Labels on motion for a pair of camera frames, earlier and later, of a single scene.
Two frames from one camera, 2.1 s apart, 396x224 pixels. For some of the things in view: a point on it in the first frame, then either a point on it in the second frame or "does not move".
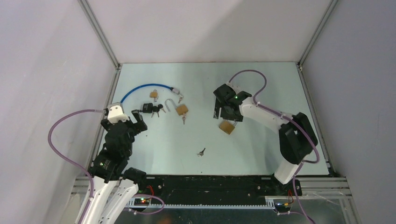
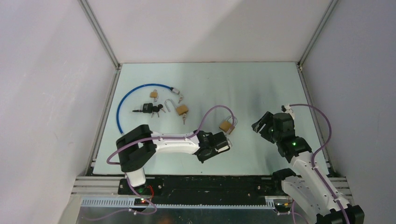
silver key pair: [184, 117] does not move
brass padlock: [180, 108] does not move
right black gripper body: [224, 114] to [267, 131]
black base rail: [214, 190] does not move
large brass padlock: [227, 126] does not move
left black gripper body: [135, 129] to [212, 152]
